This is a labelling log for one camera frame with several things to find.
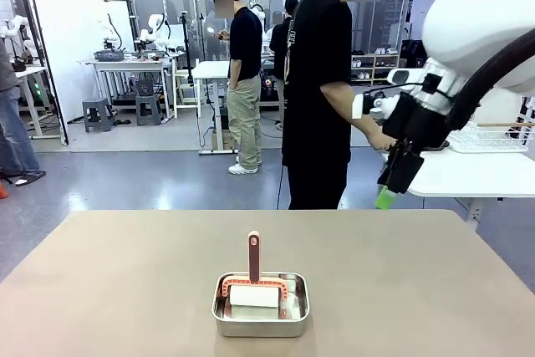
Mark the grey plastic step stool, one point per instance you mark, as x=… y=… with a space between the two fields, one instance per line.
x=148 y=110
x=97 y=114

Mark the rectangular metal tin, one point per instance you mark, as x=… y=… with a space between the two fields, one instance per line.
x=259 y=327

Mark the white lab desk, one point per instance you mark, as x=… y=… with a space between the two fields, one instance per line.
x=125 y=65

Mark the black tripod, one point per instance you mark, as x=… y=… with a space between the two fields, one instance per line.
x=186 y=47

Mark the white side table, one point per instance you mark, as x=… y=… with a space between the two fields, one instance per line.
x=468 y=173

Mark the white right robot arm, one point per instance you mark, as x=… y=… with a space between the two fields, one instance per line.
x=468 y=6

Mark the person's right hand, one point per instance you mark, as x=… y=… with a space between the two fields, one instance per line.
x=382 y=141

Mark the man in grey top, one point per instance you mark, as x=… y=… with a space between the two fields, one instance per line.
x=10 y=123

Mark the person's right forearm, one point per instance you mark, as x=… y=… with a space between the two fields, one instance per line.
x=347 y=110

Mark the person in khaki trousers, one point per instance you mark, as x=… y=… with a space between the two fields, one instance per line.
x=244 y=81

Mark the pink lint roller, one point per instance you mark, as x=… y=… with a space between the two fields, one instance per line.
x=253 y=256

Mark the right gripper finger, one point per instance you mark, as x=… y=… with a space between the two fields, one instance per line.
x=385 y=200
x=409 y=173

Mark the person in black t-shirt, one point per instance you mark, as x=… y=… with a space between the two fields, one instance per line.
x=313 y=60

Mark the black bags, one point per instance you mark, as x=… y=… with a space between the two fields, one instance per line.
x=411 y=54

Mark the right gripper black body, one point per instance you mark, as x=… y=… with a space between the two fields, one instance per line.
x=418 y=123

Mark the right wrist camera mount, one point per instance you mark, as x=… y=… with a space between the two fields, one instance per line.
x=372 y=104

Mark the orange floor cone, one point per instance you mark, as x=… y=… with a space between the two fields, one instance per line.
x=2 y=192

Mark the white lab table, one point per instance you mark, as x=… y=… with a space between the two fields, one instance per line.
x=33 y=72

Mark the white height adjustable table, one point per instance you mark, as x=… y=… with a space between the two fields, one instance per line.
x=209 y=68

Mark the grey bin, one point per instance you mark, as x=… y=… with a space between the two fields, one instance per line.
x=109 y=56

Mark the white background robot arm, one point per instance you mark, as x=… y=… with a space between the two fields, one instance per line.
x=109 y=33
x=156 y=33
x=14 y=27

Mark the cardboard box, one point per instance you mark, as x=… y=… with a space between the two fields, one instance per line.
x=223 y=139

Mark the distant person in black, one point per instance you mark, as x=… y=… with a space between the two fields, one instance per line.
x=280 y=39

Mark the wooden shoe rack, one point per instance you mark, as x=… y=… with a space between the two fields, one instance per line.
x=368 y=66

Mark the computer with coloured lights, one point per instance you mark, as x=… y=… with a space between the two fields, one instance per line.
x=268 y=83

